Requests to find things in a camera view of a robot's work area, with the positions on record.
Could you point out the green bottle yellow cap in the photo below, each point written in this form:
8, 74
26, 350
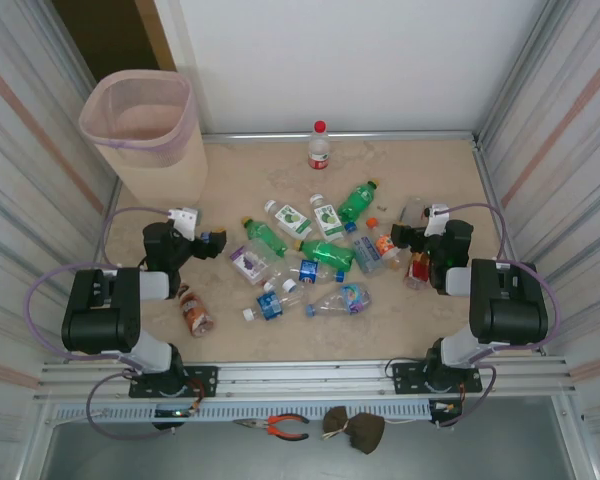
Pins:
357, 200
327, 252
265, 237

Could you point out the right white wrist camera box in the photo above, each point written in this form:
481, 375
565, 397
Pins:
436, 220

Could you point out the aluminium mounting rail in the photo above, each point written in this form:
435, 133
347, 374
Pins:
300, 372

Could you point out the clear bottle lime label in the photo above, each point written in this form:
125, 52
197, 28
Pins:
290, 219
327, 217

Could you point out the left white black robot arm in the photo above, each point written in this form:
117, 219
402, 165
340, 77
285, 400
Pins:
100, 310

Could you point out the red yellow label bottle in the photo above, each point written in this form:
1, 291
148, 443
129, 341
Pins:
416, 270

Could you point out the aluminium back frame rail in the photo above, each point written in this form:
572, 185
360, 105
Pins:
380, 136

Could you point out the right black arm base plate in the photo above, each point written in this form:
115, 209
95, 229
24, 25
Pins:
407, 377

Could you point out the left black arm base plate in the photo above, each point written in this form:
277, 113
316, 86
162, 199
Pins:
205, 380

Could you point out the grey metal shelf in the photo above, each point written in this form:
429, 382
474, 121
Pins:
180, 460

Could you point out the blue label bottle white cap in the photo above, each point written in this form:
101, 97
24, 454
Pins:
270, 306

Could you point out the aluminium corner post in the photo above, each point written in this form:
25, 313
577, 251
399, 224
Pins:
510, 70

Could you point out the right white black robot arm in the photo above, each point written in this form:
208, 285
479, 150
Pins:
510, 305

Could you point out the clear bottle red cap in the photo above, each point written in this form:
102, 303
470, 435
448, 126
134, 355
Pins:
318, 150

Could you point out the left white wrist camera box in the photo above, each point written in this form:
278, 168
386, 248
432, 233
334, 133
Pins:
186, 219

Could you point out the brown cloth bundle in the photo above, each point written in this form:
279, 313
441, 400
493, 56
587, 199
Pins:
365, 432

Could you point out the clear bottle white cap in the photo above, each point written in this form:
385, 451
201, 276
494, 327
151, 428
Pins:
289, 285

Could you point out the orange label bottle orange cap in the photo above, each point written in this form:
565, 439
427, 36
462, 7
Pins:
386, 245

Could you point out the beige bin with pink liner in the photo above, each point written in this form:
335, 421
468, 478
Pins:
175, 170

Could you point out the brown label bottle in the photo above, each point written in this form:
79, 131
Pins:
195, 312

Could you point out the clear bottle dark blue label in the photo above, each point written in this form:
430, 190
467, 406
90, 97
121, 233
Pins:
310, 271

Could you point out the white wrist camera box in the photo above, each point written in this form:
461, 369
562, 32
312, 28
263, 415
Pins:
436, 220
186, 219

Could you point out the purple grape label bottle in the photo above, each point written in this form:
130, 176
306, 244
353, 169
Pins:
247, 262

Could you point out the bottle colourful label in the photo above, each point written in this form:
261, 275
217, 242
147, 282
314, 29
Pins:
347, 297

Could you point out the brown wooden door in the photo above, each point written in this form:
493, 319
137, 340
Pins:
155, 30

